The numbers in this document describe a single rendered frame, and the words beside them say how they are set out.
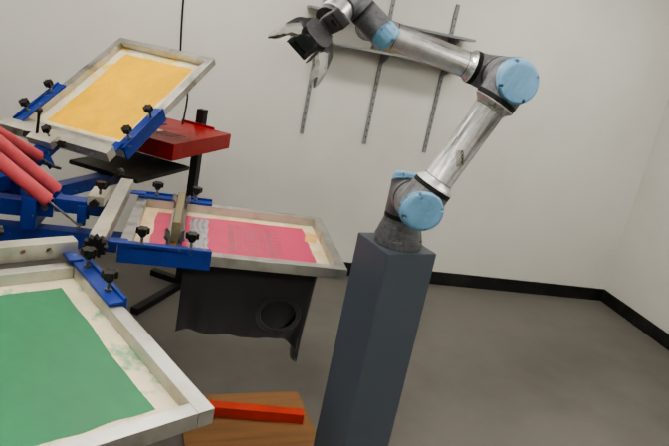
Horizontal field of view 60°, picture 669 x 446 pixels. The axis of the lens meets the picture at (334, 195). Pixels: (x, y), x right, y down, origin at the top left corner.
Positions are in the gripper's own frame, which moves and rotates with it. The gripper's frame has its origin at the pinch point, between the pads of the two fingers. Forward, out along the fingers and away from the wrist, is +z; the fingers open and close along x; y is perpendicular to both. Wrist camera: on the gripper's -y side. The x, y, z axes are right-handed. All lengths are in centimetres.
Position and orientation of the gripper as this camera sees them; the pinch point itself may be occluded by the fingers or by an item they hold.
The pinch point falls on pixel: (293, 62)
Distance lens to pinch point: 134.5
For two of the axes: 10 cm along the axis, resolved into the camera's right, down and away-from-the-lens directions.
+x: -6.6, -6.8, -3.0
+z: -4.8, 7.0, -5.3
